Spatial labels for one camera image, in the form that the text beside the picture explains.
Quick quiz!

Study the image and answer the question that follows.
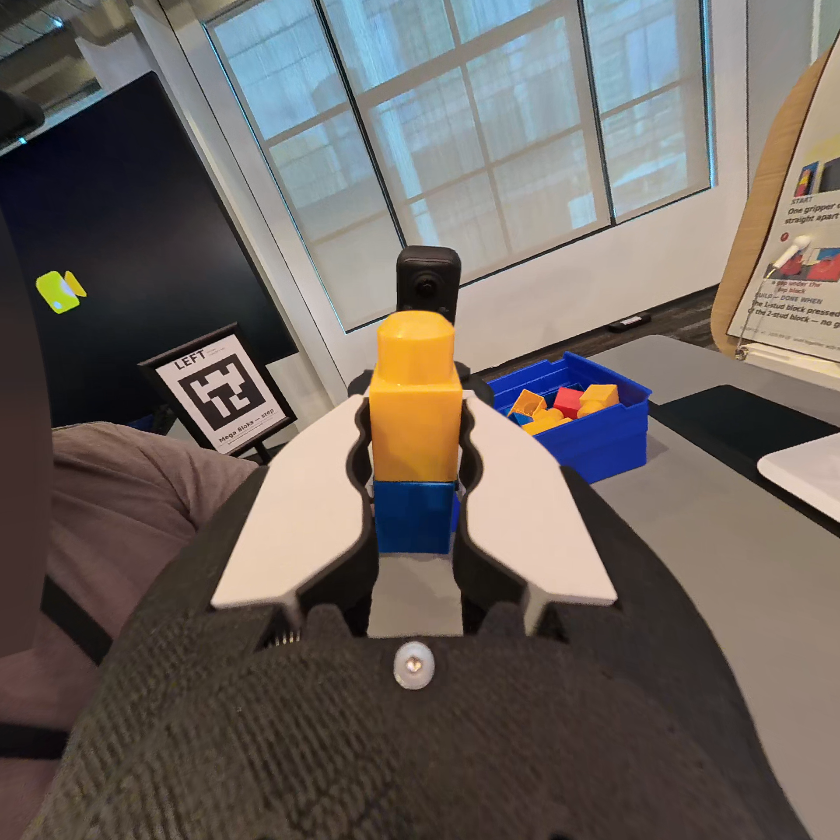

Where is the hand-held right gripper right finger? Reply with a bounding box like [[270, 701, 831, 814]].
[[455, 390, 619, 632]]

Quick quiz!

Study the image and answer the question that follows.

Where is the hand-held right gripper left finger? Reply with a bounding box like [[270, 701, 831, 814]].
[[210, 394, 382, 623]]

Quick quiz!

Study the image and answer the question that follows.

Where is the blue plastic bin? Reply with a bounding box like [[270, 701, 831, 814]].
[[489, 351, 652, 484]]

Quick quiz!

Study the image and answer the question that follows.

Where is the yellow one-stud toy block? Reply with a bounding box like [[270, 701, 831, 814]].
[[369, 311, 464, 484]]

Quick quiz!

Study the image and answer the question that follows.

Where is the pile of loose coloured blocks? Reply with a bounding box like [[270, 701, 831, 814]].
[[508, 384, 621, 435]]

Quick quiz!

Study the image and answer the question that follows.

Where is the large paned window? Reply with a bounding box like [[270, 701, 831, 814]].
[[203, 0, 716, 332]]

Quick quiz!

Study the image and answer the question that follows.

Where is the black framed marker sign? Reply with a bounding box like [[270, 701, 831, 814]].
[[138, 322, 298, 463]]

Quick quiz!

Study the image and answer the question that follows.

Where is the black table mat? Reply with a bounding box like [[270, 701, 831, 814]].
[[650, 386, 840, 522]]

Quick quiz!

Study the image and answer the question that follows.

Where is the white board stand base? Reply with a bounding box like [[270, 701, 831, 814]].
[[758, 433, 840, 526]]

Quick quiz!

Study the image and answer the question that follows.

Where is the large dark display screen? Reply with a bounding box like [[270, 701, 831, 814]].
[[0, 71, 299, 427]]

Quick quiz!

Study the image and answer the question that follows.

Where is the wooden instruction board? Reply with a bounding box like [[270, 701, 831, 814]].
[[712, 46, 840, 362]]

